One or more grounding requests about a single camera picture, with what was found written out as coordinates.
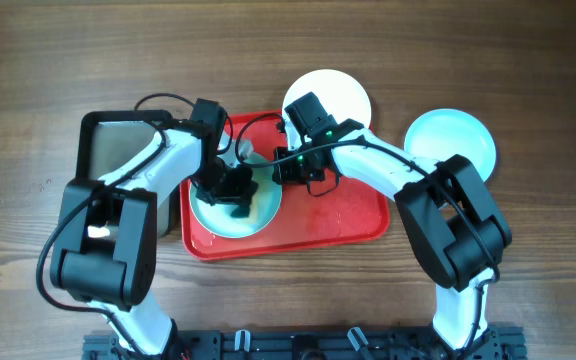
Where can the green yellow sponge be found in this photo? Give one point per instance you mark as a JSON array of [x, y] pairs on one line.
[[241, 209]]

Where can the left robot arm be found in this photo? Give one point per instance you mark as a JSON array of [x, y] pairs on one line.
[[103, 249]]

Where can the black metal tray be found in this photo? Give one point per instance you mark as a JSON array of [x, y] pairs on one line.
[[109, 139]]

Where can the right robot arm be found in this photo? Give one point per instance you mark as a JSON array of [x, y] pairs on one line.
[[455, 228]]

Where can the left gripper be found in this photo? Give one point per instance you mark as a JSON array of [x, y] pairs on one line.
[[241, 194]]

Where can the white plate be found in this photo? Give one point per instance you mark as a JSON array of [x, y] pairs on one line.
[[340, 94]]

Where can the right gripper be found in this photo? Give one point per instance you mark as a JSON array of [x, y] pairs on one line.
[[287, 172]]

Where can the light blue plate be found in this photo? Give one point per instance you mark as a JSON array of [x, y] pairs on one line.
[[265, 205], [441, 133]]

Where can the red plastic tray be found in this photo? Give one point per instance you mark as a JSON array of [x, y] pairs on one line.
[[337, 213]]

